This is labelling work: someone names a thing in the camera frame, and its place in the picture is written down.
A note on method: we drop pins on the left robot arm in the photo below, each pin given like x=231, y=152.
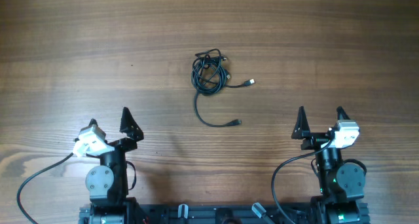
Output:
x=107, y=183

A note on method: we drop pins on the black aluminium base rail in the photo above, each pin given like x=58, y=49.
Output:
x=257, y=213

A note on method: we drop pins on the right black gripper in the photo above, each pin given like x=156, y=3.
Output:
x=302, y=131

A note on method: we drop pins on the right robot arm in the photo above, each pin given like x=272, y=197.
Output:
x=341, y=181

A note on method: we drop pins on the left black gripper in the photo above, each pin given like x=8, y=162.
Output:
x=127, y=145

